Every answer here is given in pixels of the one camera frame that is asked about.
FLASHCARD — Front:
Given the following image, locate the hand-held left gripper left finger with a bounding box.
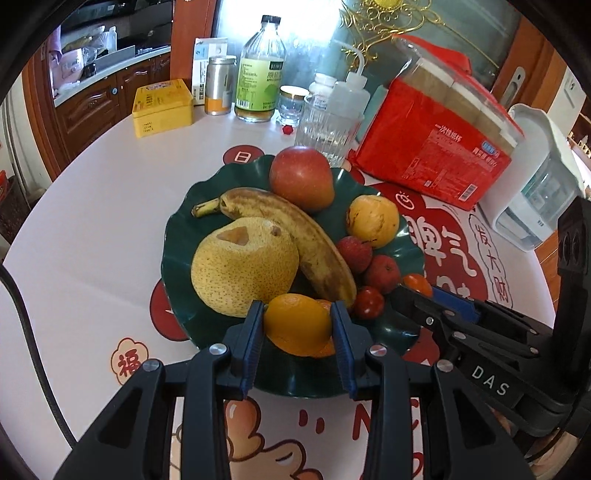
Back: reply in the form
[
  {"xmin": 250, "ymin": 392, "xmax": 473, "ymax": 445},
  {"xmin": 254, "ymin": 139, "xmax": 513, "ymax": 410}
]
[{"xmin": 53, "ymin": 299, "xmax": 266, "ymax": 480}]

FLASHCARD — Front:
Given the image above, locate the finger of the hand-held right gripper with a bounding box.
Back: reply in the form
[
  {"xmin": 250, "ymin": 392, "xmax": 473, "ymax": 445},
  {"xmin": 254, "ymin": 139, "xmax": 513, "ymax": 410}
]
[
  {"xmin": 392, "ymin": 284, "xmax": 541, "ymax": 361},
  {"xmin": 431, "ymin": 286, "xmax": 552, "ymax": 352}
]

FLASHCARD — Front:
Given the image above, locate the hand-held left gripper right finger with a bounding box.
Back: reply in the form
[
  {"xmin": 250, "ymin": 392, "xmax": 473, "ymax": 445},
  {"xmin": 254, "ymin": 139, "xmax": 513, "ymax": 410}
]
[{"xmin": 330, "ymin": 300, "xmax": 534, "ymax": 480}]

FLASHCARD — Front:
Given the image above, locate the small orange-red tomato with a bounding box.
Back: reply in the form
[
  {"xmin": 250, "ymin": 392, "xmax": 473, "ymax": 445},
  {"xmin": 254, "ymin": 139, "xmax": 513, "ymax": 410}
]
[{"xmin": 403, "ymin": 274, "xmax": 434, "ymax": 298}]

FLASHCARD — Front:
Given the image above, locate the yellow-orange orange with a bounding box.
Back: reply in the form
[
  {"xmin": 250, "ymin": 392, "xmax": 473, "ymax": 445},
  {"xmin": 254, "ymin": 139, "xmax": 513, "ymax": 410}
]
[{"xmin": 263, "ymin": 293, "xmax": 336, "ymax": 358}]

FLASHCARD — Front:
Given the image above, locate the red cherry tomato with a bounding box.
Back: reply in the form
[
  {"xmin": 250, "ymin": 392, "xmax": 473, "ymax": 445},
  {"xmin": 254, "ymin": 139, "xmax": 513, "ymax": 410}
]
[{"xmin": 353, "ymin": 286, "xmax": 385, "ymax": 320}]

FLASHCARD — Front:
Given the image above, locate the yellow fruit with sticker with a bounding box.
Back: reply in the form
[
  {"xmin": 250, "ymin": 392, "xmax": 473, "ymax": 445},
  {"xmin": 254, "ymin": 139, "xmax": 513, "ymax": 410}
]
[{"xmin": 346, "ymin": 195, "xmax": 400, "ymax": 250}]

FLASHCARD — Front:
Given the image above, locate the dark green scalloped plate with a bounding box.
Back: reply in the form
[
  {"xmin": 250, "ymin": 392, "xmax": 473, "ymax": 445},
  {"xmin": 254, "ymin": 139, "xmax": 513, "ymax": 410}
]
[{"xmin": 161, "ymin": 154, "xmax": 426, "ymax": 398}]

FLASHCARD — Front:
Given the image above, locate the spotted ripe banana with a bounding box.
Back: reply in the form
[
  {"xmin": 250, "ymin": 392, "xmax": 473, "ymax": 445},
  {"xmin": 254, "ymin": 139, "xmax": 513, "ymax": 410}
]
[{"xmin": 191, "ymin": 187, "xmax": 358, "ymax": 311}]

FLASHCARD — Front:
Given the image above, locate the large red apple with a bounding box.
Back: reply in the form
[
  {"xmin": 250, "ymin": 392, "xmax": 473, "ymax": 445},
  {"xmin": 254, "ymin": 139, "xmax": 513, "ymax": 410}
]
[{"xmin": 269, "ymin": 146, "xmax": 336, "ymax": 212}]

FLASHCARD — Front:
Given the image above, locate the small dark red fruit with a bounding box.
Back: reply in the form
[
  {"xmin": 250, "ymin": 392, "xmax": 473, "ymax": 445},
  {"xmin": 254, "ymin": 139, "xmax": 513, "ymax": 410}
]
[{"xmin": 362, "ymin": 255, "xmax": 402, "ymax": 295}]

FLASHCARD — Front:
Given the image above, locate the large yellow pear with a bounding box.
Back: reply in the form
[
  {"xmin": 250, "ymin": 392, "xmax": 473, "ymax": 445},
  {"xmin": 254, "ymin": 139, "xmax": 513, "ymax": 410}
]
[{"xmin": 191, "ymin": 217, "xmax": 300, "ymax": 318}]

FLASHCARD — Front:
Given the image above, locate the red lychee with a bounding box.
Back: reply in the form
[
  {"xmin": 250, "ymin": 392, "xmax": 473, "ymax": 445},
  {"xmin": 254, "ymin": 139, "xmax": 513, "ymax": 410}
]
[{"xmin": 335, "ymin": 236, "xmax": 374, "ymax": 274}]

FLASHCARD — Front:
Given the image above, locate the white countertop appliance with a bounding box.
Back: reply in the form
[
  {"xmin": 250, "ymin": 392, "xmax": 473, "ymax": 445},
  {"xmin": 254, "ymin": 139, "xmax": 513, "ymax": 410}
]
[{"xmin": 492, "ymin": 104, "xmax": 587, "ymax": 252}]

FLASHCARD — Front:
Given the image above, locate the red paper cup package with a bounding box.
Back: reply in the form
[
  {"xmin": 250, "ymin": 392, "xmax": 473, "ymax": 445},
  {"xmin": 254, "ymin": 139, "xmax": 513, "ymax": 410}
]
[{"xmin": 347, "ymin": 34, "xmax": 526, "ymax": 212}]

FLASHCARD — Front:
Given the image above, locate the printed cartoon tablecloth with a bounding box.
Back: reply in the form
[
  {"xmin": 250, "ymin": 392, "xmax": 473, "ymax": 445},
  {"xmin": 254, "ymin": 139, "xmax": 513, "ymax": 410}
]
[{"xmin": 0, "ymin": 104, "xmax": 559, "ymax": 480}]

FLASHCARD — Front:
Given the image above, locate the clear ribbed glass tumbler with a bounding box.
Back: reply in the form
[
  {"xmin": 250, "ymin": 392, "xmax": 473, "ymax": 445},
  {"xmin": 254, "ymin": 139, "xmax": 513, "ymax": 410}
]
[{"xmin": 294, "ymin": 95, "xmax": 365, "ymax": 168}]

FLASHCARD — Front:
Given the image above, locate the clear plastic squeeze bottle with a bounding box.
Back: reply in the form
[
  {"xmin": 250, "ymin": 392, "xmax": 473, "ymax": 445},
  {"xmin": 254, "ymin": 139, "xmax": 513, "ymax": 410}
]
[{"xmin": 330, "ymin": 44, "xmax": 372, "ymax": 121}]

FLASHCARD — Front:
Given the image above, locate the small gold-rimmed glass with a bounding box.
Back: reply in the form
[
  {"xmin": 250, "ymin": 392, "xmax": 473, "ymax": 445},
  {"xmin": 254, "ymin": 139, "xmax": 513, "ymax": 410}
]
[{"xmin": 277, "ymin": 85, "xmax": 310, "ymax": 127}]

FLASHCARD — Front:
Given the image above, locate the yellow tin box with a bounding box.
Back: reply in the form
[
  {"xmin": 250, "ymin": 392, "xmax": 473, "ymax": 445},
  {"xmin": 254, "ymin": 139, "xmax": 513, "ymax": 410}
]
[{"xmin": 131, "ymin": 78, "xmax": 195, "ymax": 139}]

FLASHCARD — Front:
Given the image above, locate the white pill bottle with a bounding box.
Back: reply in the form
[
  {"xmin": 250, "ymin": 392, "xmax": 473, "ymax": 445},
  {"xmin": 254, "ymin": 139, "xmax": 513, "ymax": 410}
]
[{"xmin": 308, "ymin": 73, "xmax": 338, "ymax": 99}]

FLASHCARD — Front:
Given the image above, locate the silver metal can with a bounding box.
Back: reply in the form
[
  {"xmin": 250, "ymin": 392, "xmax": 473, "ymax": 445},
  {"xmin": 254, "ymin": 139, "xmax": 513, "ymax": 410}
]
[{"xmin": 204, "ymin": 55, "xmax": 238, "ymax": 116}]

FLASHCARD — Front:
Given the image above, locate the glass bottle green label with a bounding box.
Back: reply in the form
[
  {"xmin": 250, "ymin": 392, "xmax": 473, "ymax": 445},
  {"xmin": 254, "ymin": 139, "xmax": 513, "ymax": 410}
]
[{"xmin": 234, "ymin": 15, "xmax": 287, "ymax": 123}]

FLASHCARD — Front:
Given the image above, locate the brown wooden kitchen cabinet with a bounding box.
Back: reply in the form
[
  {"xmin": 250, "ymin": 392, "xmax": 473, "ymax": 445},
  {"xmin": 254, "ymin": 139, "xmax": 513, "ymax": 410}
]
[{"xmin": 23, "ymin": 51, "xmax": 174, "ymax": 174}]

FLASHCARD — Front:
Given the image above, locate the white carton box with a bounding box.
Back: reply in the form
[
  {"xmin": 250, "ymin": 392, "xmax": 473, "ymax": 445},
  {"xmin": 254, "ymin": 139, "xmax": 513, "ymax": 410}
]
[{"xmin": 191, "ymin": 37, "xmax": 229, "ymax": 106}]

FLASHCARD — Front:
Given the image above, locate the black cable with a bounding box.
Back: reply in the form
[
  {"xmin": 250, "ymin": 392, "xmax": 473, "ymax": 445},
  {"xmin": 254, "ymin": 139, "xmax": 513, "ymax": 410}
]
[{"xmin": 0, "ymin": 265, "xmax": 77, "ymax": 450}]

